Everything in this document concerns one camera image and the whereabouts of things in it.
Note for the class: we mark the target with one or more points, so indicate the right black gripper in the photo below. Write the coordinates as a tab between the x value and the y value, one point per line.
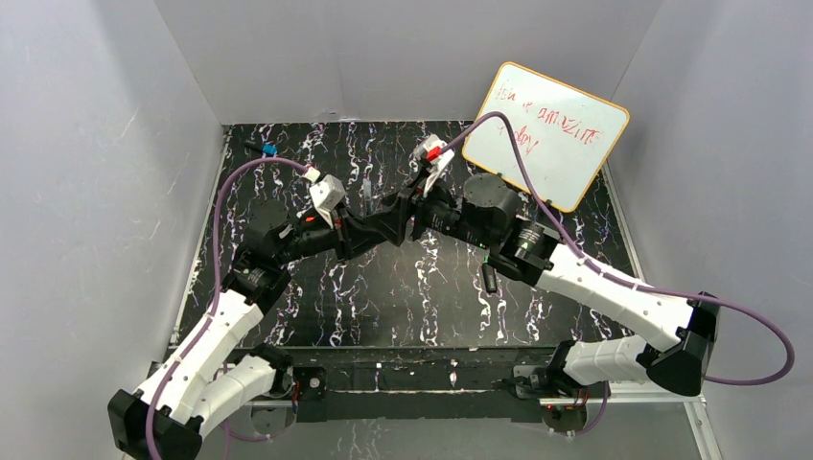
421	211

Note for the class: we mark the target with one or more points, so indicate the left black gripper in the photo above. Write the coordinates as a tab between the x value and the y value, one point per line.
342	230

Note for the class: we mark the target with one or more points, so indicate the clear pen cap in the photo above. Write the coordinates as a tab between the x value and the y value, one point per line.
366	191

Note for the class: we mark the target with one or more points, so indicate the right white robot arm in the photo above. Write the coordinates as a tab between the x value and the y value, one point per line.
672	338

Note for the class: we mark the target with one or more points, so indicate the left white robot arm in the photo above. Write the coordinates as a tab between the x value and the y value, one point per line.
169	415

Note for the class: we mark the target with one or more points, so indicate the green tipped black highlighter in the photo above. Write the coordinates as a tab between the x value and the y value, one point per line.
489	279

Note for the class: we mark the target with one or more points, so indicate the blue capped black marker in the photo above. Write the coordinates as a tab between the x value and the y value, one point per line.
263	148

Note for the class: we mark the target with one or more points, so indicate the yellow framed whiteboard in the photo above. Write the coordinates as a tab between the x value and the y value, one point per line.
545	135

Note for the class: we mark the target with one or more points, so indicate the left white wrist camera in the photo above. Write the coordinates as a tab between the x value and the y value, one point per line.
326	192

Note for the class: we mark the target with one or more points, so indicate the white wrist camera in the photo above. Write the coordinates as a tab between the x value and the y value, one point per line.
434	158
326	192

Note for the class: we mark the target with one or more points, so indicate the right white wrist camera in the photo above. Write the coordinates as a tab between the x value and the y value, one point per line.
434	158

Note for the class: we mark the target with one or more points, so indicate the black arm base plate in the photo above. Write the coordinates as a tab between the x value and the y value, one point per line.
412	383

